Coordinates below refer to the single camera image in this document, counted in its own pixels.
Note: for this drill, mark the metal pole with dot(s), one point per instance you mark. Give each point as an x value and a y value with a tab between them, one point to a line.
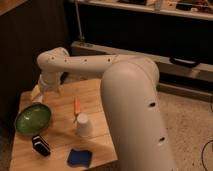
81	36

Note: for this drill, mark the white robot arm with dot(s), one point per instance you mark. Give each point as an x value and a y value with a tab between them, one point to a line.
129	97

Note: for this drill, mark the black whiteboard eraser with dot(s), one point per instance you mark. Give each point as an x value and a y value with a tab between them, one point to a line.
40	145

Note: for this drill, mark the wooden table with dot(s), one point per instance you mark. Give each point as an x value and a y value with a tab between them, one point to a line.
61	136

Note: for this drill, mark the orange screwdriver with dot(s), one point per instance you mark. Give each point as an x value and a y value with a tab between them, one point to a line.
77	108

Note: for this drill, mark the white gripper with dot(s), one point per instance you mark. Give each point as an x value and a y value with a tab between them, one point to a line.
45	84

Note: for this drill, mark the green bowl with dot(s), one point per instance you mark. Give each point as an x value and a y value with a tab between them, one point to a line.
33	119

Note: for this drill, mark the black handle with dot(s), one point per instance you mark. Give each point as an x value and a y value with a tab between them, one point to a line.
184	64

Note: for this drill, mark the metal shelf rail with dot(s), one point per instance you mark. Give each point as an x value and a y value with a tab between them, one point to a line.
202	71

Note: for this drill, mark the blue sponge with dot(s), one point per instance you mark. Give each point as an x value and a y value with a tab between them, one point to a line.
79	158

